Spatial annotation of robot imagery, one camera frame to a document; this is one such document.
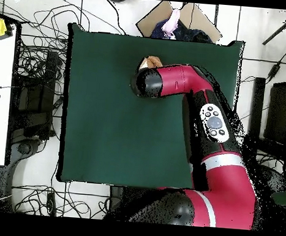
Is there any pink garment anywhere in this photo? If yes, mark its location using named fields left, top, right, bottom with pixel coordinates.
left=160, top=7, right=182, bottom=38

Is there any dark navy garment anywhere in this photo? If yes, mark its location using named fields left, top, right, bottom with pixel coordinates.
left=172, top=19, right=215, bottom=44

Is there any black tripod leg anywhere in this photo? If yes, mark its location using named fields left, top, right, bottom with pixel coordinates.
left=261, top=8, right=286, bottom=48

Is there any black cable tangle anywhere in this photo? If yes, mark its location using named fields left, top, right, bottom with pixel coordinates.
left=14, top=0, right=94, bottom=87

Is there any dark green table cloth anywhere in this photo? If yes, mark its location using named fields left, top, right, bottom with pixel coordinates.
left=55, top=22, right=246, bottom=196

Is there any tan terry towel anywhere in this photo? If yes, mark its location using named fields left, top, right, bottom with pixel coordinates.
left=138, top=54, right=164, bottom=72

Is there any grey wheeled stand base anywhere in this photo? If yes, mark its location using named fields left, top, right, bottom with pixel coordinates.
left=0, top=135, right=42, bottom=215
left=257, top=166, right=286, bottom=194

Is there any black metal post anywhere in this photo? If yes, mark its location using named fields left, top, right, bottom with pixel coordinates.
left=249, top=76, right=266, bottom=138

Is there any black flat panel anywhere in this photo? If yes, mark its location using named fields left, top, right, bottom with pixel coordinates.
left=263, top=79, right=286, bottom=147

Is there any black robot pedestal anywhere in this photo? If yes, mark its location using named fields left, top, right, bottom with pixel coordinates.
left=108, top=185, right=128, bottom=208

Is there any brown cardboard box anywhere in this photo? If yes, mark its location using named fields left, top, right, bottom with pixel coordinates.
left=135, top=0, right=225, bottom=45

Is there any black power strip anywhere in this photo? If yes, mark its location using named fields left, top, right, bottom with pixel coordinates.
left=45, top=191, right=58, bottom=216

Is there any black equipment rack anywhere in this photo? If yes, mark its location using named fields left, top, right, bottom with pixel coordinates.
left=8, top=47, right=61, bottom=141

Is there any blue dotted garment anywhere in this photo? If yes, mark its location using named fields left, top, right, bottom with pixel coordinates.
left=150, top=18, right=170, bottom=40

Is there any black power adapter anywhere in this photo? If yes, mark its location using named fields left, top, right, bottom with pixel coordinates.
left=266, top=62, right=282, bottom=81

